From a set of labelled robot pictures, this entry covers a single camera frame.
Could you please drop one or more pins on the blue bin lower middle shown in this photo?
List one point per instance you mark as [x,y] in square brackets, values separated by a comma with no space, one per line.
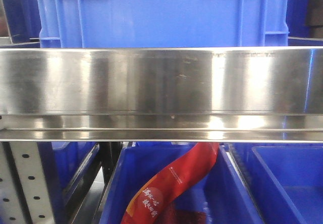
[218,198]

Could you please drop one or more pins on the blue bin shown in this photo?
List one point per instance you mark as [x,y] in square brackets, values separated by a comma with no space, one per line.
[284,180]
[218,198]

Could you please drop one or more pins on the blue bin lower right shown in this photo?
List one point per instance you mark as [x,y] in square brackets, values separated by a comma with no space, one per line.
[284,180]

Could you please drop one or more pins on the red printed bag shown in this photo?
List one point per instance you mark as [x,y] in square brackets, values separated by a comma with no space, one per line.
[173,180]

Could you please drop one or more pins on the large blue crate upper shelf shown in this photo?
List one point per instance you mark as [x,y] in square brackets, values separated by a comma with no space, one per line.
[162,23]

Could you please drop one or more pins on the perforated metal rack upright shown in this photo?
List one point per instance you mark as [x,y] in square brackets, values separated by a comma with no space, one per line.
[28,182]

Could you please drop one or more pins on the stainless steel shelf rail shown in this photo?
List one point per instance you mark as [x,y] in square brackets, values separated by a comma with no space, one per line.
[225,94]

